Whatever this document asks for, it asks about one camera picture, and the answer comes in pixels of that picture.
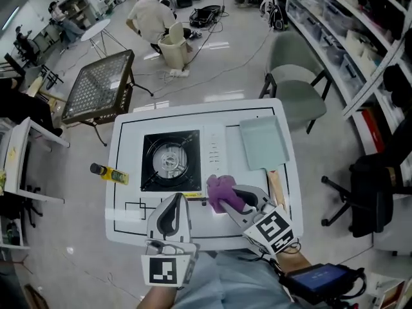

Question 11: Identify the black wrist-worn screen device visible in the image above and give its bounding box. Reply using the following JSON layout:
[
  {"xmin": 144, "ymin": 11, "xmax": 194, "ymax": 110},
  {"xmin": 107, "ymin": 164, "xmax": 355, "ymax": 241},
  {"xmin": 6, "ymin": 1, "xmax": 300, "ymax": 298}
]
[{"xmin": 279, "ymin": 262, "xmax": 368, "ymax": 306}]

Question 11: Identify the person's left forearm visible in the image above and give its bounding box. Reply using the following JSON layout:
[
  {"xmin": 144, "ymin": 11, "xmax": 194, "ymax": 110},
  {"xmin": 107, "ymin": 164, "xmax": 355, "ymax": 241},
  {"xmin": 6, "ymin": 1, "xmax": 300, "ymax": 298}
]
[{"xmin": 136, "ymin": 285, "xmax": 182, "ymax": 309}]

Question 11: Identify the person's right forearm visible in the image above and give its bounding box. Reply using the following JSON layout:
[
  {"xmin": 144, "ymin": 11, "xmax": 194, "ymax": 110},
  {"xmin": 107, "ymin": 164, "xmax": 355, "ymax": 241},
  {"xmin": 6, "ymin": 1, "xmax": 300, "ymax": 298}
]
[{"xmin": 274, "ymin": 248, "xmax": 313, "ymax": 275}]

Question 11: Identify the yellow oil bottle black cap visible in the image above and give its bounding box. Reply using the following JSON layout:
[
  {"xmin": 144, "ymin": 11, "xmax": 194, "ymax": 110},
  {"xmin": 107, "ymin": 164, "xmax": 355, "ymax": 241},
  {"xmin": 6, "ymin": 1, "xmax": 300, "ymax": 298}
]
[{"xmin": 89, "ymin": 162, "xmax": 130, "ymax": 185}]

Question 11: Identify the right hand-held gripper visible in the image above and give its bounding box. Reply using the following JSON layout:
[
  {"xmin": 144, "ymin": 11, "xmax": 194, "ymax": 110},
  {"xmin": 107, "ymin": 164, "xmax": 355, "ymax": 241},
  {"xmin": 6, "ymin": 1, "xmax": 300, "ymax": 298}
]
[{"xmin": 221, "ymin": 185, "xmax": 304, "ymax": 256}]

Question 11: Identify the white shelving unit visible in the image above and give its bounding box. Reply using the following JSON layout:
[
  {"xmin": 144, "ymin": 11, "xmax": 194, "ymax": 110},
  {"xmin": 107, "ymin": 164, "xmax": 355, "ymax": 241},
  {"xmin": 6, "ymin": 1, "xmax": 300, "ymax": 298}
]
[{"xmin": 284, "ymin": 0, "xmax": 412, "ymax": 203}]

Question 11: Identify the round white table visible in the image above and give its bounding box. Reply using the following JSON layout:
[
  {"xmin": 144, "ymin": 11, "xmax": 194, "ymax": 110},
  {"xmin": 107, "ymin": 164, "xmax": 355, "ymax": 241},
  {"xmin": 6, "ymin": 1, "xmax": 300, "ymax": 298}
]
[{"xmin": 80, "ymin": 18, "xmax": 130, "ymax": 59}]

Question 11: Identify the open black bag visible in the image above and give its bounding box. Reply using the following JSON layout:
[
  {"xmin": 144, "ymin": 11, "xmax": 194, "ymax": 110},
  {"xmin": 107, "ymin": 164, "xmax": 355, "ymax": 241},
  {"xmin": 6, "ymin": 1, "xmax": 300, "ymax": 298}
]
[{"xmin": 189, "ymin": 5, "xmax": 223, "ymax": 29}]

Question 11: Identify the black office chair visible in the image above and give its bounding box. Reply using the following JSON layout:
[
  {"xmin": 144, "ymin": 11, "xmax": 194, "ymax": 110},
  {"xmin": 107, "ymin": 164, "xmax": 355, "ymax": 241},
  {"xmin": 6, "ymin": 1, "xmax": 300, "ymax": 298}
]
[{"xmin": 321, "ymin": 108, "xmax": 412, "ymax": 238}]

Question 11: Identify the black floor cable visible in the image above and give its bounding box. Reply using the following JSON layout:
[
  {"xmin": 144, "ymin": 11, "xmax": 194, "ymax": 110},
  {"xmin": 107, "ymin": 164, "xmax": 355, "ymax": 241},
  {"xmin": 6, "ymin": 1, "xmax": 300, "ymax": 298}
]
[{"xmin": 133, "ymin": 11, "xmax": 274, "ymax": 97}]

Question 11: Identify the purple cloth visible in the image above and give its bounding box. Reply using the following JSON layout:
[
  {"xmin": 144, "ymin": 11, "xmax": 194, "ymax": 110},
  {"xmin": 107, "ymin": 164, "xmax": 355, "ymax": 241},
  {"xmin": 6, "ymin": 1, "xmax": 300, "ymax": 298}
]
[{"xmin": 205, "ymin": 174, "xmax": 249, "ymax": 214}]

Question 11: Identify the green upholstered chair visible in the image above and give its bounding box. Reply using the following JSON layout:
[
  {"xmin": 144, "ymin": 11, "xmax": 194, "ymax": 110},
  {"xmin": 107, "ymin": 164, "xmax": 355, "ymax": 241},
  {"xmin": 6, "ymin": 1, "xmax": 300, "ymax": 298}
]
[{"xmin": 258, "ymin": 30, "xmax": 333, "ymax": 135}]

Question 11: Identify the person's light blue clothing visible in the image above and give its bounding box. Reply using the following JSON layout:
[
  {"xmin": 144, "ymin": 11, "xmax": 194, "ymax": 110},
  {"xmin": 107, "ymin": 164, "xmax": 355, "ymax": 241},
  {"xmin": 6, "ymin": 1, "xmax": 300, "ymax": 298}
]
[{"xmin": 172, "ymin": 248, "xmax": 299, "ymax": 309}]

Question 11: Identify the beige lidded waste bin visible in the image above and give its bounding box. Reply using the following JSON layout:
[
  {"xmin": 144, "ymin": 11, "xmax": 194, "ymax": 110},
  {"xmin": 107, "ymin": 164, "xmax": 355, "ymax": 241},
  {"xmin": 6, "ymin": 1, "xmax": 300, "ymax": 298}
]
[{"xmin": 157, "ymin": 21, "xmax": 189, "ymax": 69}]

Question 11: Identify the white and black portable stove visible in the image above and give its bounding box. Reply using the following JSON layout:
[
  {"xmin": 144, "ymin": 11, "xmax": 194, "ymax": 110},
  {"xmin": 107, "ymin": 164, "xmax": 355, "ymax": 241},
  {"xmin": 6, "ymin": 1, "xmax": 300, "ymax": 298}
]
[{"xmin": 138, "ymin": 124, "xmax": 228, "ymax": 203}]

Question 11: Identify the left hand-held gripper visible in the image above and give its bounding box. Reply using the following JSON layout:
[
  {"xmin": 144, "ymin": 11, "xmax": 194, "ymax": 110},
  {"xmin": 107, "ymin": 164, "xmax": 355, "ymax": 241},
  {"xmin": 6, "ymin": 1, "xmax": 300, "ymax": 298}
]
[{"xmin": 140, "ymin": 192, "xmax": 201, "ymax": 288}]

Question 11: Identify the red box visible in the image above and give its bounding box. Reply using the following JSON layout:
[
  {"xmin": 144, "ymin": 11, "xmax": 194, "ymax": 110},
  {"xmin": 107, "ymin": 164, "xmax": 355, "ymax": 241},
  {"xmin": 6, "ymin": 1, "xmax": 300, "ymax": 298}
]
[{"xmin": 361, "ymin": 107, "xmax": 386, "ymax": 155}]

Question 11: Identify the black and white backpack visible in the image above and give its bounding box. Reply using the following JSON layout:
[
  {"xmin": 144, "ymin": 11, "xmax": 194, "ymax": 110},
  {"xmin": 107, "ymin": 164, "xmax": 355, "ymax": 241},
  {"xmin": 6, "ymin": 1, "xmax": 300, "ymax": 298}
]
[{"xmin": 259, "ymin": 0, "xmax": 290, "ymax": 32}]

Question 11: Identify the pale green rectangular pan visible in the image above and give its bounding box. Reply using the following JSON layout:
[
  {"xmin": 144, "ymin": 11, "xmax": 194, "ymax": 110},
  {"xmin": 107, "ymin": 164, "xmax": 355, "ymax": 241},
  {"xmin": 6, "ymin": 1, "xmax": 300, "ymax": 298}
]
[{"xmin": 238, "ymin": 115, "xmax": 291, "ymax": 211}]

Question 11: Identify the white side table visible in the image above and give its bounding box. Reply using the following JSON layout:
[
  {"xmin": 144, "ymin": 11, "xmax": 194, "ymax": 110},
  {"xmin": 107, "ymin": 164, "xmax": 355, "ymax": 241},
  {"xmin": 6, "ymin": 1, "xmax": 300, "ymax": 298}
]
[{"xmin": 0, "ymin": 117, "xmax": 71, "ymax": 248}]

